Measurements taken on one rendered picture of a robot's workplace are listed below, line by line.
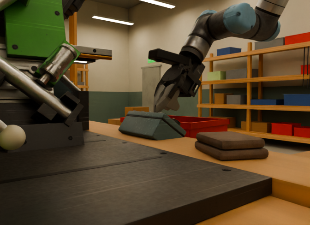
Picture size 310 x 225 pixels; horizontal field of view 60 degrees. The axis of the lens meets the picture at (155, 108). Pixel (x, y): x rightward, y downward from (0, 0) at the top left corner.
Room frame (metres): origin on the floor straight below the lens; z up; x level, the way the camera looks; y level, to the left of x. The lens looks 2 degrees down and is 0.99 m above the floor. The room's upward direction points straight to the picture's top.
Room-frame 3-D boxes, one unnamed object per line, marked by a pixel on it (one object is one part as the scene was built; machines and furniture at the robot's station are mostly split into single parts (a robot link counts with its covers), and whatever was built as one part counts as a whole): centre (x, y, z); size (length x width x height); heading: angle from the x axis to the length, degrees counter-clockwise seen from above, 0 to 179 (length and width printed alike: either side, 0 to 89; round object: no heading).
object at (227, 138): (0.43, -0.12, 0.91); 0.10 x 0.08 x 0.03; 13
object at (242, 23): (0.75, -0.22, 1.20); 0.11 x 0.11 x 0.08; 33
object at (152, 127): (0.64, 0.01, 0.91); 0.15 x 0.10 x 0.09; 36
